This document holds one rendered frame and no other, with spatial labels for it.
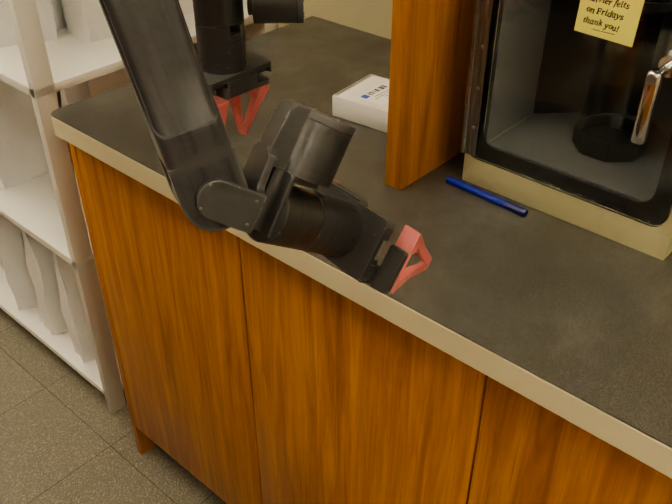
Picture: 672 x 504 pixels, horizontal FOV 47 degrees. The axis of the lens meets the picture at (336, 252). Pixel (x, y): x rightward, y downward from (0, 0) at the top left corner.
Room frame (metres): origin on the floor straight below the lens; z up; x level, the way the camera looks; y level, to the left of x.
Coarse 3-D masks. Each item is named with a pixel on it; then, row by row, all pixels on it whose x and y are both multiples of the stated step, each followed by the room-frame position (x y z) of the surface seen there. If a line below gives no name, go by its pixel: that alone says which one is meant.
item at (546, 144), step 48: (528, 0) 0.98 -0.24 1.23; (576, 0) 0.94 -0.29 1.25; (528, 48) 0.97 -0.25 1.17; (576, 48) 0.93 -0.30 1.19; (624, 48) 0.89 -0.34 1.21; (528, 96) 0.97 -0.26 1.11; (576, 96) 0.92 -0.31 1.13; (624, 96) 0.88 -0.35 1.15; (480, 144) 1.01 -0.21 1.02; (528, 144) 0.96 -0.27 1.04; (576, 144) 0.91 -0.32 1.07; (624, 144) 0.87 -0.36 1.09; (576, 192) 0.90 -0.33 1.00; (624, 192) 0.86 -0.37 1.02
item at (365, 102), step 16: (368, 80) 1.33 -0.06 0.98; (384, 80) 1.33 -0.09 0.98; (336, 96) 1.26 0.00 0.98; (352, 96) 1.26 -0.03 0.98; (368, 96) 1.26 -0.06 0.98; (384, 96) 1.26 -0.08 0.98; (336, 112) 1.26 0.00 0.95; (352, 112) 1.24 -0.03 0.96; (368, 112) 1.22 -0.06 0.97; (384, 112) 1.20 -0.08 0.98; (384, 128) 1.20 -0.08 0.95
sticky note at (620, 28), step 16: (592, 0) 0.92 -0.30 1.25; (608, 0) 0.91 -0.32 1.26; (624, 0) 0.90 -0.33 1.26; (640, 0) 0.89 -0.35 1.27; (592, 16) 0.92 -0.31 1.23; (608, 16) 0.91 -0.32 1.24; (624, 16) 0.90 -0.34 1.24; (592, 32) 0.92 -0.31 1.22; (608, 32) 0.91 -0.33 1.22; (624, 32) 0.89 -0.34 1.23
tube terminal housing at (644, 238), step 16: (464, 160) 1.04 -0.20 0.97; (464, 176) 1.04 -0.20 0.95; (480, 176) 1.02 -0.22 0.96; (496, 176) 1.00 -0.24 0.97; (512, 176) 0.98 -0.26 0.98; (496, 192) 1.00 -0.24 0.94; (512, 192) 0.98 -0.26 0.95; (528, 192) 0.96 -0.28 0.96; (544, 192) 0.95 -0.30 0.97; (560, 192) 0.93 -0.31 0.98; (544, 208) 0.95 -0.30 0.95; (560, 208) 0.93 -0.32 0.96; (576, 208) 0.91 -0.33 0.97; (592, 208) 0.90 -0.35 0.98; (576, 224) 0.91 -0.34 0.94; (592, 224) 0.90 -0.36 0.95; (608, 224) 0.88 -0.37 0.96; (624, 224) 0.87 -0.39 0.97; (640, 224) 0.85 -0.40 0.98; (624, 240) 0.86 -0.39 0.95; (640, 240) 0.85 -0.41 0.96; (656, 240) 0.84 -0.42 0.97; (656, 256) 0.83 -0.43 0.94
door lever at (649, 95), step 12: (660, 60) 0.86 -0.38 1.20; (648, 72) 0.82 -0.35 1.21; (660, 72) 0.82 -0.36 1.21; (648, 84) 0.81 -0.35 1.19; (660, 84) 0.82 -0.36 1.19; (648, 96) 0.81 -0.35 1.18; (648, 108) 0.81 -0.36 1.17; (636, 120) 0.82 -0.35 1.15; (648, 120) 0.81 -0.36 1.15; (636, 132) 0.82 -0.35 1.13; (648, 132) 0.82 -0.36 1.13
